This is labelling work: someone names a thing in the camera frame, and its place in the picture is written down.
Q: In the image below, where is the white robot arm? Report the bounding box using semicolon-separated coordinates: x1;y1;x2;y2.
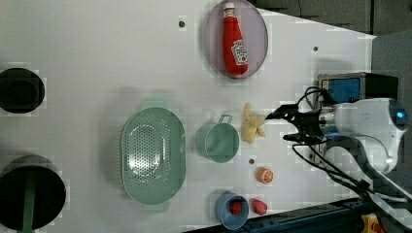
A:
266;98;411;233

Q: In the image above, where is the red ketchup bottle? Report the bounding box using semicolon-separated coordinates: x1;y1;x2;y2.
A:
223;2;249;76

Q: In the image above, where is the green perforated colander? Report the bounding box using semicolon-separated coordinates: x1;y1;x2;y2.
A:
120;98;186;215

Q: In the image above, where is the green cup with handle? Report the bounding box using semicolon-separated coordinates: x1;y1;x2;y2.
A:
195;115;240;163

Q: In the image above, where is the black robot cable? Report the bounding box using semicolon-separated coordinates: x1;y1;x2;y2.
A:
292;144;409;203

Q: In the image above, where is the silver black toaster oven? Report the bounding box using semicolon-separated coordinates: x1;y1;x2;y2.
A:
318;72;398;103

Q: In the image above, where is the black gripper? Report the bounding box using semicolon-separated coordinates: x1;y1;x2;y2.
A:
265;104;324;143

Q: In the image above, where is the black round pot upper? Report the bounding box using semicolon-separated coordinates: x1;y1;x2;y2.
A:
0;68;46;114

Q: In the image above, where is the grey round plate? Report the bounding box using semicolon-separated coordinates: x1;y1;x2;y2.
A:
201;0;268;79

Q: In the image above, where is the red strawberry toy on table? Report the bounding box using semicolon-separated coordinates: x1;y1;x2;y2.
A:
252;199;267;216

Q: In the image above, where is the orange slice toy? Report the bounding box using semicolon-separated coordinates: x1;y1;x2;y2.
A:
257;167;274;184

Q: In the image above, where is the yellow red emergency button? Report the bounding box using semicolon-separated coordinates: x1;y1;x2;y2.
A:
361;214;385;233

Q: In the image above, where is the black round pot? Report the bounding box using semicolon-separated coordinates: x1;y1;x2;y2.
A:
1;155;67;231
0;68;46;114

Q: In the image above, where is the yellow plush banana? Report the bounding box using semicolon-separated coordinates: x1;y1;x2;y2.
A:
242;103;266;144

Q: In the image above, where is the blue metal frame rail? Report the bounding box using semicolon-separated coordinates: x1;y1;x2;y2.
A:
184;198;371;233

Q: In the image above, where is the blue cup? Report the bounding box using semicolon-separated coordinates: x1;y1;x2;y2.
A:
215;191;249;230

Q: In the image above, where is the black round pot lower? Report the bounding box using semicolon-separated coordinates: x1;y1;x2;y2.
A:
1;155;67;231

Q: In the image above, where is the red strawberry toy in cup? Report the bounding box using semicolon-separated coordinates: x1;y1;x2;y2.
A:
229;201;242;216

